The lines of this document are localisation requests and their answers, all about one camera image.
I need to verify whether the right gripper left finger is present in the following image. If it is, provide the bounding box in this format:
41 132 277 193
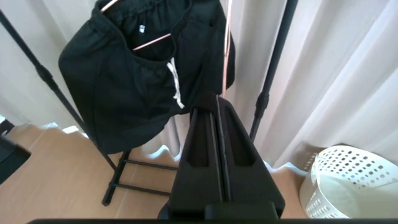
169 107 223 218

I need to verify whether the black clothes rack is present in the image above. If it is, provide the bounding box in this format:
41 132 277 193
0 0 299 207

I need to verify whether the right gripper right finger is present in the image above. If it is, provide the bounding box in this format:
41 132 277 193
216 96 285 218

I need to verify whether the white laundry basket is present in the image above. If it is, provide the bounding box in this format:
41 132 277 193
298 145 398 219

